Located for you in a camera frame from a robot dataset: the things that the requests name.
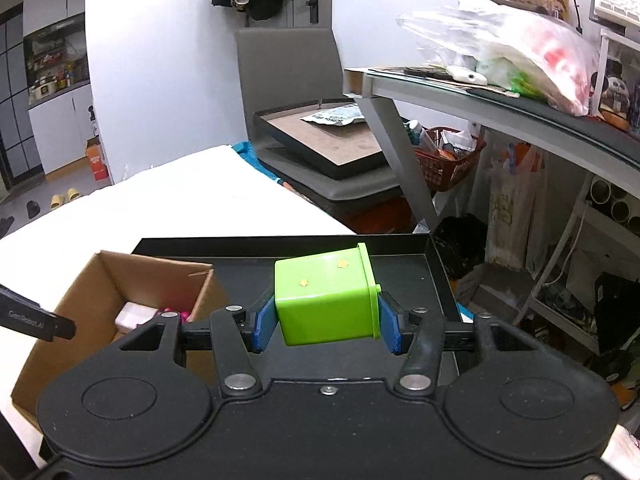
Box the printed plastic packet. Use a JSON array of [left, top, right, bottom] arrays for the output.
[[300, 104, 366, 127]]

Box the white cable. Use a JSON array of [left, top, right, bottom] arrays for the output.
[[547, 205, 586, 286]]

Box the black plastic bag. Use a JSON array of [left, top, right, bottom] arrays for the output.
[[432, 215, 488, 281]]

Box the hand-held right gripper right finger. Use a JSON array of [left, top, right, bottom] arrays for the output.
[[377, 291, 545, 395]]

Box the black door handle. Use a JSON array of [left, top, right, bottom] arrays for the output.
[[295, 0, 320, 25]]

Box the clear plastic bag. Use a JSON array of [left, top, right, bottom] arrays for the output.
[[397, 0, 601, 117]]

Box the white shelf rack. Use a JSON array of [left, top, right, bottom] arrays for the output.
[[520, 170, 640, 361]]

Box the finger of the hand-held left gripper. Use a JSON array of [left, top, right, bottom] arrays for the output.
[[0, 285, 77, 343]]

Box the brown cardboard box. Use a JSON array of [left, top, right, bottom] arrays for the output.
[[11, 250, 228, 433]]

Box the skull-faced figurine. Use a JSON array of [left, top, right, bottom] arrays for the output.
[[602, 75, 628, 111]]

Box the orange cardboard box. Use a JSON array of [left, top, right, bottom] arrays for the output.
[[85, 137, 110, 182]]

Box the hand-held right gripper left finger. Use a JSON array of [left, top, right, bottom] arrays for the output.
[[112, 294, 277, 397]]

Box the black plastic tray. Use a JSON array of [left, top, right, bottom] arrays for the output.
[[131, 236, 461, 376]]

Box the grey chair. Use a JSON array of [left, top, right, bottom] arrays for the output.
[[235, 27, 416, 221]]

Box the black cable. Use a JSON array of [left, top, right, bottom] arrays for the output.
[[572, 0, 596, 36]]

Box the black picture frame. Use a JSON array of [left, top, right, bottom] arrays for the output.
[[252, 100, 401, 181]]

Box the white power adapter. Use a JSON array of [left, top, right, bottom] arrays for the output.
[[115, 301, 157, 333]]

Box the grey desk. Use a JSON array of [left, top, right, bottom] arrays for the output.
[[342, 66, 640, 236]]

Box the white tote bag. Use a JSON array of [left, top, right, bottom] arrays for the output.
[[485, 142, 548, 271]]

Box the black box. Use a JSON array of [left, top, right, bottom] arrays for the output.
[[595, 272, 640, 356]]

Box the teal printed blanket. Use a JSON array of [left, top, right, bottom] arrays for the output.
[[232, 141, 321, 206]]

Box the green plastic container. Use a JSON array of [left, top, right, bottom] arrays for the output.
[[274, 242, 383, 347]]

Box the white cabinet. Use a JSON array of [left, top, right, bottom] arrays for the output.
[[22, 12, 101, 176]]

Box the red-brown plastic basket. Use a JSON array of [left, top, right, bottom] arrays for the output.
[[412, 126, 487, 192]]

